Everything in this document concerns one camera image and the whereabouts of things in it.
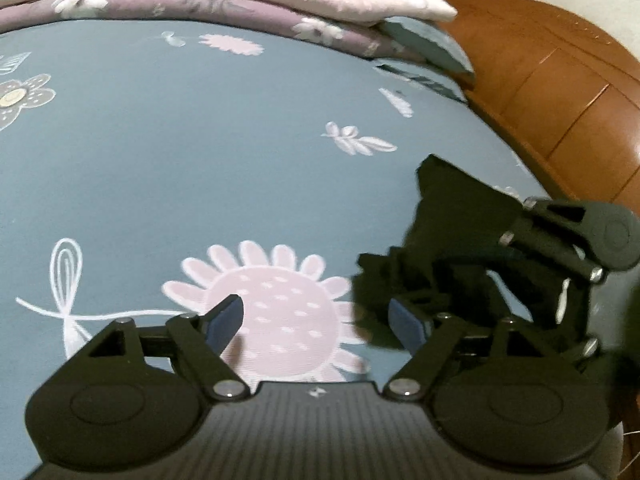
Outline blue pillow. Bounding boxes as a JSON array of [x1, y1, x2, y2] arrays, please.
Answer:
[[372, 57, 472, 106], [382, 16, 477, 79]]

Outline purple floral quilt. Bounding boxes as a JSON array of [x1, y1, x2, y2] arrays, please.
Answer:
[[0, 0, 427, 61]]

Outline black drawstring pants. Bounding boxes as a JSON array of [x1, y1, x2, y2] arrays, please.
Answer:
[[350, 154, 591, 357]]

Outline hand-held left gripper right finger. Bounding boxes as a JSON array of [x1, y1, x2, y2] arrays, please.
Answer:
[[383, 297, 577, 404]]

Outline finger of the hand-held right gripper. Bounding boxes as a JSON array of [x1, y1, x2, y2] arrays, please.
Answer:
[[554, 279, 602, 367], [499, 198, 607, 282]]

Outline wooden headboard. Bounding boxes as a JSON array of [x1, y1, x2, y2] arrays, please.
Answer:
[[434, 0, 640, 211]]

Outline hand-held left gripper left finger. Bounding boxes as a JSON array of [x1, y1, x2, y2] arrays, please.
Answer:
[[62, 293, 251, 402]]

